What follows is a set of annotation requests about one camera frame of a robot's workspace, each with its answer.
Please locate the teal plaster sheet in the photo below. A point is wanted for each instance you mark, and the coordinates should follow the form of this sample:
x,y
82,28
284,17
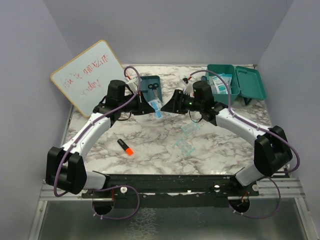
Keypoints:
x,y
185,147
190,128

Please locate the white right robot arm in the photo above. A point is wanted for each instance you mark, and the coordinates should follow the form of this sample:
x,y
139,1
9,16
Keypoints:
x,y
270,150

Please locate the teal divided tray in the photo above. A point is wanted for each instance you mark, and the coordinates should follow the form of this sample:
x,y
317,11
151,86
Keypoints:
x,y
146,93

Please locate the yellow framed whiteboard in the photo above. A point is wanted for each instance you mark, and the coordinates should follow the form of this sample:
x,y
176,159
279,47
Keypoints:
x,y
84,80

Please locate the blue alcohol pad sachets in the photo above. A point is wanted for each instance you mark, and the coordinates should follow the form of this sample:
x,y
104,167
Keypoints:
x,y
156,104

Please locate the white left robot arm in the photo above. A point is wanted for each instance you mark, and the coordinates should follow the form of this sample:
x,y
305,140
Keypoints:
x,y
65,167

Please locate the black handled scissors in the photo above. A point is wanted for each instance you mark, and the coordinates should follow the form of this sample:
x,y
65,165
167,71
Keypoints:
x,y
154,87

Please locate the black orange highlighter marker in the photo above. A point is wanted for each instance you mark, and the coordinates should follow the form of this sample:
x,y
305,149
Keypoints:
x,y
125,147

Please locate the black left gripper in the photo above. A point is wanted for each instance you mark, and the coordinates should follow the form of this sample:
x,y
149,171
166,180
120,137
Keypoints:
x,y
143,107

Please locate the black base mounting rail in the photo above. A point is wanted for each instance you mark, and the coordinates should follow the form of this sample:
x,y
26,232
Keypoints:
x,y
169,191

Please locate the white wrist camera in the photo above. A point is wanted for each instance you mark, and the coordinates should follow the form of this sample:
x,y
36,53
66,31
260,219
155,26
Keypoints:
x,y
132,83
188,87

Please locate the small gauze dressing packet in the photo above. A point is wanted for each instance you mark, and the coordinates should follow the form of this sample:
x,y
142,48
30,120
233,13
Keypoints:
x,y
216,82

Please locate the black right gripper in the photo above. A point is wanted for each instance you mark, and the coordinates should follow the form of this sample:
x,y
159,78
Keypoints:
x,y
175,104

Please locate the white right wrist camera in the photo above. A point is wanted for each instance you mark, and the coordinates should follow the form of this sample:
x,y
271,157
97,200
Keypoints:
x,y
188,87

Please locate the teal medicine kit box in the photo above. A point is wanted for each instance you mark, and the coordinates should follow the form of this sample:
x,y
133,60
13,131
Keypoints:
x,y
246,82

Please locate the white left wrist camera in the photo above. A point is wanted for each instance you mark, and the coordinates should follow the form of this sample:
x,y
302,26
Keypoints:
x,y
132,83

